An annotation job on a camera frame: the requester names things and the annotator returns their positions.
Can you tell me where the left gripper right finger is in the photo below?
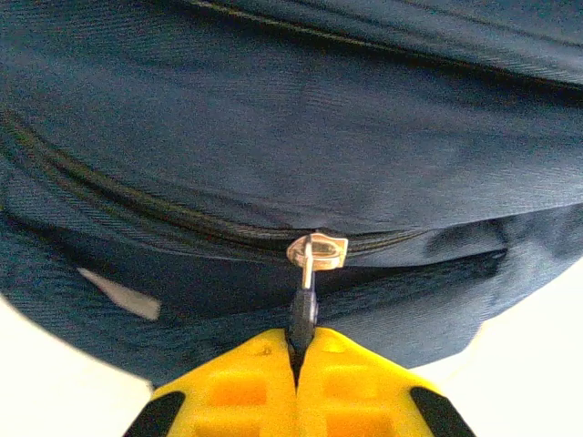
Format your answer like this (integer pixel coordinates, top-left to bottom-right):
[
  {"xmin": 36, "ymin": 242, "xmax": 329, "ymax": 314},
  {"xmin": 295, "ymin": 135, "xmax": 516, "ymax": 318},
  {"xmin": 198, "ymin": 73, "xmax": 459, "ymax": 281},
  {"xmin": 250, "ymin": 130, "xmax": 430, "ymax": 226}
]
[{"xmin": 295, "ymin": 326, "xmax": 477, "ymax": 437}]

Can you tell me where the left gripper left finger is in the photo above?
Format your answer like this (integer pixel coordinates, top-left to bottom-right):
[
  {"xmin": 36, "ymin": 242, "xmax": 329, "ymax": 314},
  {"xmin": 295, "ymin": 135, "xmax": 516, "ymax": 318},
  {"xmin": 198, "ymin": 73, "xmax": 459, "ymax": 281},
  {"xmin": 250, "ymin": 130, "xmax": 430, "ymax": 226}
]
[{"xmin": 122, "ymin": 328, "xmax": 300, "ymax": 437}]

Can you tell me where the navy blue student backpack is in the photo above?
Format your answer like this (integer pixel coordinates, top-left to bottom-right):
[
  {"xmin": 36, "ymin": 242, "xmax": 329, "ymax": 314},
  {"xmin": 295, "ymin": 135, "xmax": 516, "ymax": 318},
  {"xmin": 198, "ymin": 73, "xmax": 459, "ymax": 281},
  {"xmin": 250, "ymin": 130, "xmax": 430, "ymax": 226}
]
[{"xmin": 0, "ymin": 0, "xmax": 583, "ymax": 388}]

